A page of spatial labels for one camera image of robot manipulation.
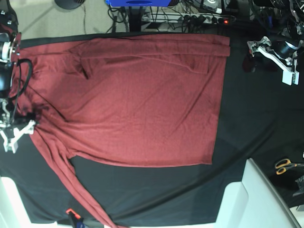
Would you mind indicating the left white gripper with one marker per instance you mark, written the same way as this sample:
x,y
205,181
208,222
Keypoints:
x,y
281,50

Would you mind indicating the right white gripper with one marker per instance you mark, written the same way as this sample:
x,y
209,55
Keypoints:
x,y
11,135

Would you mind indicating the red long-sleeve T-shirt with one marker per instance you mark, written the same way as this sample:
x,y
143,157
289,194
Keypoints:
x,y
144,101

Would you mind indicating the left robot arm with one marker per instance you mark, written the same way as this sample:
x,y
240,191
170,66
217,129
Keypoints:
x,y
279,18

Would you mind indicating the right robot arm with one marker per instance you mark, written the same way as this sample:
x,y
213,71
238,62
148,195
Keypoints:
x,y
12,125

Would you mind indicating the black table cloth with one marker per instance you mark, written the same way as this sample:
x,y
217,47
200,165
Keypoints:
x,y
260,117

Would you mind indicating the white power strip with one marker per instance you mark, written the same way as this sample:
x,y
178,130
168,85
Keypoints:
x,y
210,19

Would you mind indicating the orange and blue clamp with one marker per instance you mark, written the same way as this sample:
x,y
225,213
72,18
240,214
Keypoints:
x,y
75,220

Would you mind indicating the black round base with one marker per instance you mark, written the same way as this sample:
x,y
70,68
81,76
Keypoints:
x,y
69,4

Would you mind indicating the blue plastic box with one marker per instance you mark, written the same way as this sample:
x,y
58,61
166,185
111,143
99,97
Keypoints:
x,y
138,3

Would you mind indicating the yellow-handled scissors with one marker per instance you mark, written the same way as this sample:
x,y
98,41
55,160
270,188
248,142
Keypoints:
x,y
284,165

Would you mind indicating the black stand post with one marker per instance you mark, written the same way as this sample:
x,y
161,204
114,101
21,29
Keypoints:
x,y
135,18

